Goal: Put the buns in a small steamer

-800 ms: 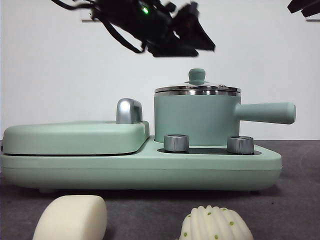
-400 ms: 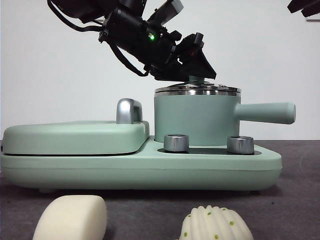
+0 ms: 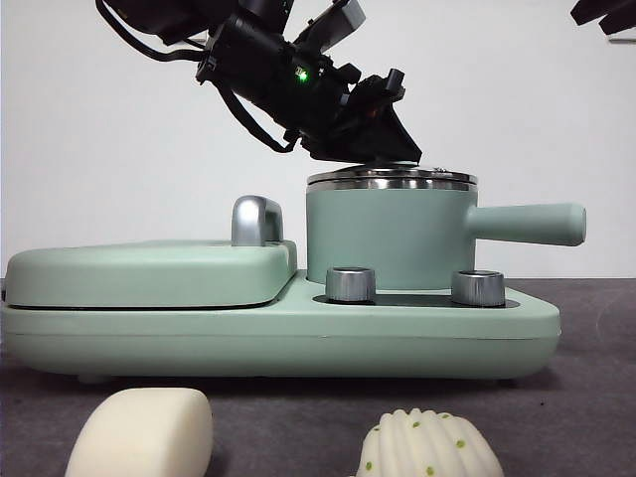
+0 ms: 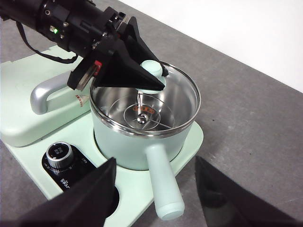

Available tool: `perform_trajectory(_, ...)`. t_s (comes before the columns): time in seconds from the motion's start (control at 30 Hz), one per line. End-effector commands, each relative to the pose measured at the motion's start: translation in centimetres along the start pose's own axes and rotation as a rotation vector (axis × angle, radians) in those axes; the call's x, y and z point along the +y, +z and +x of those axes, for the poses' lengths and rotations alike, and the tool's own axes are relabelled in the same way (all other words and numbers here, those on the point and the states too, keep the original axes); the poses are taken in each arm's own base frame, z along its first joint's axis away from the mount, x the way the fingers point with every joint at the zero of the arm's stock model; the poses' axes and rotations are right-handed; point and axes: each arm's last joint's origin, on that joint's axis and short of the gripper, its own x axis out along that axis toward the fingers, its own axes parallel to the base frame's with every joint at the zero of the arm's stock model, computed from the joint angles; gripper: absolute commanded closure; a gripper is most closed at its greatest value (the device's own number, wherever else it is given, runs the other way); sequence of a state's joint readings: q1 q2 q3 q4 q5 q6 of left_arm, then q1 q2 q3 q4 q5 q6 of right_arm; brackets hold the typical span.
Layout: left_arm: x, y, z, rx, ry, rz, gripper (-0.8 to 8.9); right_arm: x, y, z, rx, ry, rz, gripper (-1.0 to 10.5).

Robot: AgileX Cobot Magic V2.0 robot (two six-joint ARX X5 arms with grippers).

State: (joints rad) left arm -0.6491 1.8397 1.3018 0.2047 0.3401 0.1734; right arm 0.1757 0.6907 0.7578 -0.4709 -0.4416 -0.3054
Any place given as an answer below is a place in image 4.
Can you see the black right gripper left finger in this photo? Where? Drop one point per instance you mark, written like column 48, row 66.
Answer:
column 78, row 205

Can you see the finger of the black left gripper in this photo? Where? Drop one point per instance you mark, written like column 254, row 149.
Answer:
column 133, row 42
column 123, row 73

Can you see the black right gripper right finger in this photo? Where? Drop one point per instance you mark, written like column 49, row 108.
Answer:
column 236, row 208

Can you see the glass pot lid green knob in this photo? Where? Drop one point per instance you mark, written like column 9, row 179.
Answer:
column 152, row 68

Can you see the black control panel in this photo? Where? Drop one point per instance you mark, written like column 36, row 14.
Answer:
column 80, row 170

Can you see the silver control knob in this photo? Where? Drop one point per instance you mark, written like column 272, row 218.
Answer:
column 58, row 154

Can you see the mint green breakfast machine base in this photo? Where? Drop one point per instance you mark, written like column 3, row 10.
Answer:
column 139, row 189

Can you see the mint green griddle cover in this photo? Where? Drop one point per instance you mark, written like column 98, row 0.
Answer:
column 21, row 113

